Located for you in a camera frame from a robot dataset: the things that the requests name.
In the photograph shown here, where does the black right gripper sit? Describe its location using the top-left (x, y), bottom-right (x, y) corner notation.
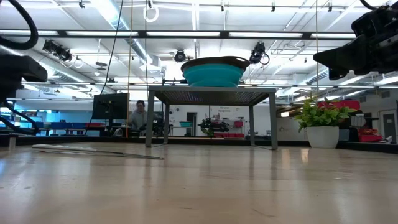
top-left (313, 3), bottom-right (398, 81)

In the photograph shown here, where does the blue collapsible bowl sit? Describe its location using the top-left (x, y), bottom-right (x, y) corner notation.
top-left (180, 55), bottom-right (251, 88)

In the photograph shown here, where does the knife with patterned handle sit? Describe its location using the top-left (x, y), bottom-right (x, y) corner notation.
top-left (32, 143), bottom-right (165, 161)

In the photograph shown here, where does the green plant in white pot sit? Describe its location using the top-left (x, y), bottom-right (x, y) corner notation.
top-left (294, 93), bottom-right (358, 149)

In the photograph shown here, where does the grey perforated metal shelf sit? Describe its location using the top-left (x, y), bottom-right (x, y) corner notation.
top-left (144, 86), bottom-right (279, 151)

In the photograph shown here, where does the black overhead crossbar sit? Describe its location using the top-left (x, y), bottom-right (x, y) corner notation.
top-left (0, 29), bottom-right (357, 40)

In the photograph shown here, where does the person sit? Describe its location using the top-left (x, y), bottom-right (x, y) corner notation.
top-left (129, 100), bottom-right (149, 131)

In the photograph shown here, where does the black monitor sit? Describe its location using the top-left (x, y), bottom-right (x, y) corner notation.
top-left (91, 92), bottom-right (130, 121)

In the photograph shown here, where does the black ceiling camera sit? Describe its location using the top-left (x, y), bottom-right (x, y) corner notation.
top-left (42, 39), bottom-right (73, 62)
top-left (249, 42), bottom-right (270, 65)
top-left (174, 49), bottom-right (187, 63)

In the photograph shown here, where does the black aluminium table frame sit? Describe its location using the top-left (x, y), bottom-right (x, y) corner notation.
top-left (0, 133), bottom-right (398, 154)

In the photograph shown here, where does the white cable loop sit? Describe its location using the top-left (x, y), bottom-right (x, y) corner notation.
top-left (142, 4), bottom-right (160, 23)

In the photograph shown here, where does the yellow hanging rope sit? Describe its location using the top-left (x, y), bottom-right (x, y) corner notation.
top-left (126, 0), bottom-right (134, 138)

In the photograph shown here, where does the black hanging cable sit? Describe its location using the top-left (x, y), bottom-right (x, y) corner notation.
top-left (88, 0), bottom-right (124, 125)

